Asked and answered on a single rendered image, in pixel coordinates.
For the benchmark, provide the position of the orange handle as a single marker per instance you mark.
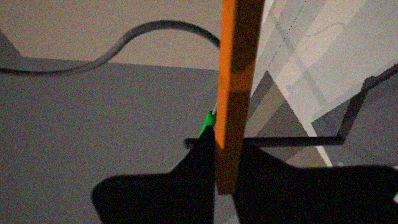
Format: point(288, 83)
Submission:
point(240, 35)

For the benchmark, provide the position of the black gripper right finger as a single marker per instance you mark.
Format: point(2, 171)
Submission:
point(269, 191)

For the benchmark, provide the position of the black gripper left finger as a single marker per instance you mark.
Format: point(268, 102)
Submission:
point(187, 193)

